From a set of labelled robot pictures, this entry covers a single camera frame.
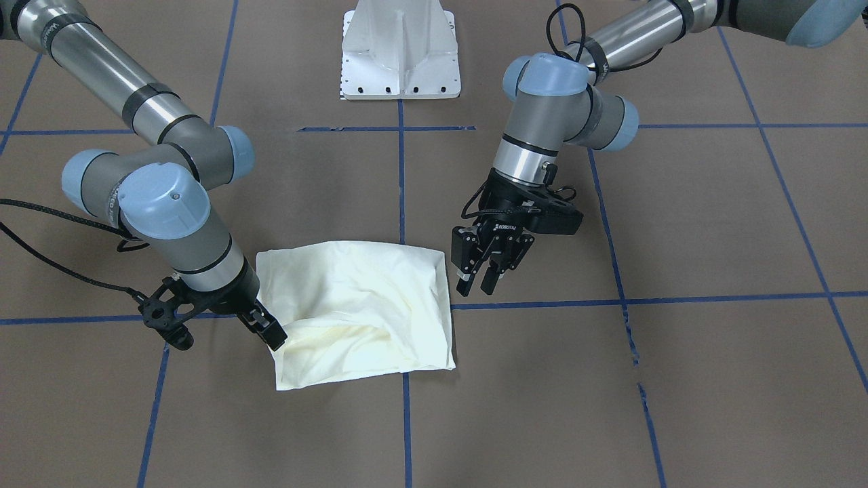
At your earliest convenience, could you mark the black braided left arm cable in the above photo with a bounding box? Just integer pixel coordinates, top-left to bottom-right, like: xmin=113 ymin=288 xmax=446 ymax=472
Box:
xmin=546 ymin=3 xmax=662 ymax=72

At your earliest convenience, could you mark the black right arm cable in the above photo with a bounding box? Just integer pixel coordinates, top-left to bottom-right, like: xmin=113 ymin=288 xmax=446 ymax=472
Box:
xmin=0 ymin=199 xmax=146 ymax=299

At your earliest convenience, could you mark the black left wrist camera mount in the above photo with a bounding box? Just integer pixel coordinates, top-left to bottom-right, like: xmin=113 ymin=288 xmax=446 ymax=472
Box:
xmin=520 ymin=185 xmax=583 ymax=235

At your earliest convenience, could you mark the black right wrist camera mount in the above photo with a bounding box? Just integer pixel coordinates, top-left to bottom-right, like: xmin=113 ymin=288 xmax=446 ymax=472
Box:
xmin=133 ymin=276 xmax=193 ymax=351

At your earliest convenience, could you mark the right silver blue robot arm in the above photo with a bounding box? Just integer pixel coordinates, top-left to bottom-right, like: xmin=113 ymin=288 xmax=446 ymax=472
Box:
xmin=2 ymin=1 xmax=286 ymax=351

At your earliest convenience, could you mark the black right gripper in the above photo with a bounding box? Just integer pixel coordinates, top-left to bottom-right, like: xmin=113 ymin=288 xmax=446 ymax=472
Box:
xmin=208 ymin=262 xmax=288 ymax=352

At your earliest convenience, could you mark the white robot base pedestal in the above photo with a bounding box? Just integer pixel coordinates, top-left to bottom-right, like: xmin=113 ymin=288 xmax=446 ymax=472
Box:
xmin=339 ymin=1 xmax=462 ymax=101

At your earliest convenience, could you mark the cream long-sleeve cat shirt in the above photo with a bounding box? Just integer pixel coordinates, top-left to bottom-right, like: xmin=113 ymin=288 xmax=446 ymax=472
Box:
xmin=256 ymin=241 xmax=456 ymax=391

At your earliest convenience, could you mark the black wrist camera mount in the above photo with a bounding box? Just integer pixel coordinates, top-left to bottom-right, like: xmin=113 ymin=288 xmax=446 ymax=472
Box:
xmin=520 ymin=185 xmax=583 ymax=235
xmin=133 ymin=276 xmax=193 ymax=351

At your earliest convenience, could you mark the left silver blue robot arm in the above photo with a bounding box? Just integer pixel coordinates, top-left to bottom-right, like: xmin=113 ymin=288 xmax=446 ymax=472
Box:
xmin=452 ymin=1 xmax=866 ymax=296

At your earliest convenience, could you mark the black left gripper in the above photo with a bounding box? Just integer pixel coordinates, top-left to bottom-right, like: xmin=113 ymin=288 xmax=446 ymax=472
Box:
xmin=450 ymin=169 xmax=536 ymax=297

